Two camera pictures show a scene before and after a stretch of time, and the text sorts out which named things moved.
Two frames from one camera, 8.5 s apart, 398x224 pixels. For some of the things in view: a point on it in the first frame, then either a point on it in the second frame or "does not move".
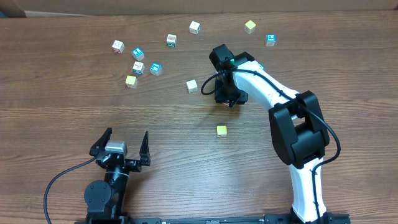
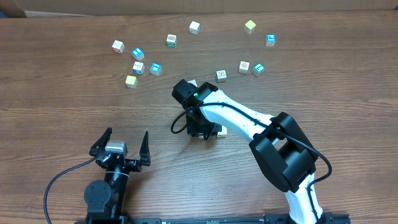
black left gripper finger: [144, 153] does not move
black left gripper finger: [101, 142] does not move
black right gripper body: [228, 93] → [201, 125]
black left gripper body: [131, 165] does not move
